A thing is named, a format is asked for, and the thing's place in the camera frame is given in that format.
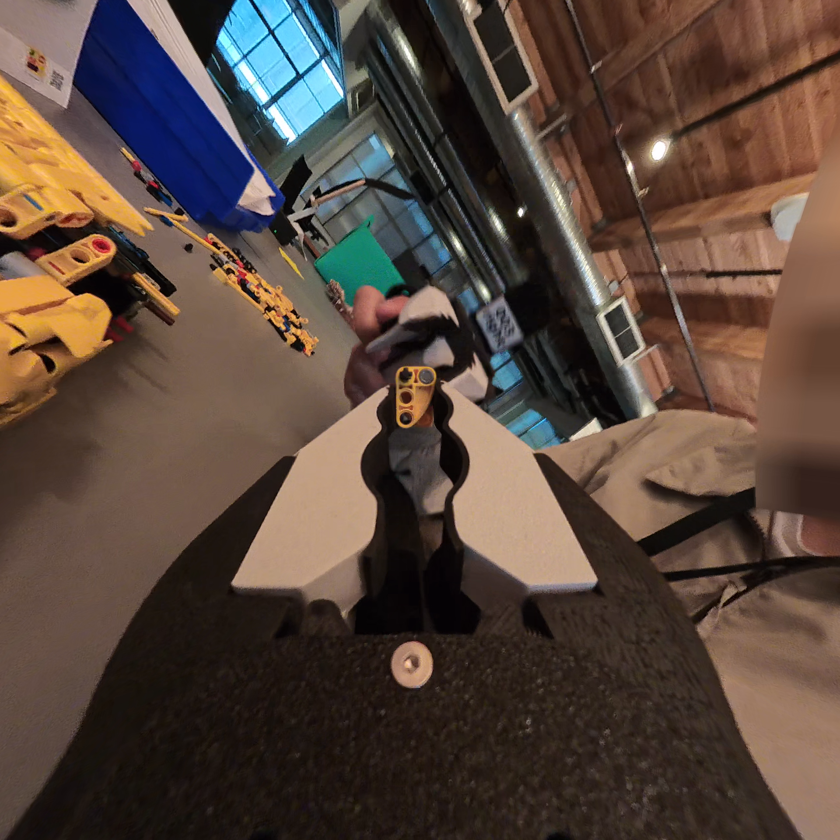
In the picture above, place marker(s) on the green plastic bin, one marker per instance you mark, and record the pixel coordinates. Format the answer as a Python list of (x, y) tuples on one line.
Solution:
[(354, 259)]

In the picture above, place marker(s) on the grey instruction booklet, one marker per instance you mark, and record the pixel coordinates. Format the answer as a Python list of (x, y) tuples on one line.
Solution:
[(26, 72)]

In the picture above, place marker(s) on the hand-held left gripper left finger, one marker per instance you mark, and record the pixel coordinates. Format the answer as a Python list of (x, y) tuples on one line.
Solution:
[(308, 518)]

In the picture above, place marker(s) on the blue plastic bin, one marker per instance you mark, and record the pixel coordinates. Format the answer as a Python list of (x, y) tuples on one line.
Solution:
[(151, 111)]

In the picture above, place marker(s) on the white vent grille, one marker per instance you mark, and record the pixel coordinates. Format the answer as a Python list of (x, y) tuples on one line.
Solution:
[(502, 52), (620, 328)]

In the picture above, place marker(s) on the large paned window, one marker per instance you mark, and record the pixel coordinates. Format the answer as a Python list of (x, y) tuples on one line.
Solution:
[(275, 59)]

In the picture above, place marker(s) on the small yellow holed beam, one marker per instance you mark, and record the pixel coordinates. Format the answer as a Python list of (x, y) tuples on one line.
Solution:
[(415, 397)]

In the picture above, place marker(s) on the flat yellow wedge piece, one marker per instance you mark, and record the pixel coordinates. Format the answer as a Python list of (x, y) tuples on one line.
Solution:
[(292, 262)]

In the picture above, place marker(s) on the pile of loose brick pieces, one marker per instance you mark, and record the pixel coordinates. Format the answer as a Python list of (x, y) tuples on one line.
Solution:
[(275, 308)]

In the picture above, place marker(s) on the cluster of small pins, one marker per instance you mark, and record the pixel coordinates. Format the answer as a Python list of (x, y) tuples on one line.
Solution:
[(154, 190)]

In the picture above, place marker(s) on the ceiling spot light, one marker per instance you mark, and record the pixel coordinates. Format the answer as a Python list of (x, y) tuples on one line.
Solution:
[(658, 149)]

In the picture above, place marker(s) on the yellow toy brick car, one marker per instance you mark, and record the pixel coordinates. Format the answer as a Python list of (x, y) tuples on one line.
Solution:
[(52, 328)]

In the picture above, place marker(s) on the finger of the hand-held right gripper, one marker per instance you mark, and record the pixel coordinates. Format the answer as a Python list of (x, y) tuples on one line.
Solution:
[(423, 308), (474, 384)]

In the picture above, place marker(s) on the person's right hand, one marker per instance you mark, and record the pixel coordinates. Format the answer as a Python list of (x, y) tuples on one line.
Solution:
[(359, 380)]

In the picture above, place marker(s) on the grey desk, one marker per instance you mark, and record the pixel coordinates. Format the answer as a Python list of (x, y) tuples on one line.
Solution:
[(164, 459)]

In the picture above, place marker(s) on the white ceiling sensor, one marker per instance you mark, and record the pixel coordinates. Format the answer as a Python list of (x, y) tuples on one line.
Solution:
[(784, 216)]

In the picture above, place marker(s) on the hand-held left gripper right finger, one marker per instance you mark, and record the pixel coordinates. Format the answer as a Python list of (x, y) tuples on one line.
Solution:
[(518, 518)]

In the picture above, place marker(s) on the long yellow beam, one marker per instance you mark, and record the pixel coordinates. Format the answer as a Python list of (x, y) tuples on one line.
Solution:
[(164, 214), (193, 235)]

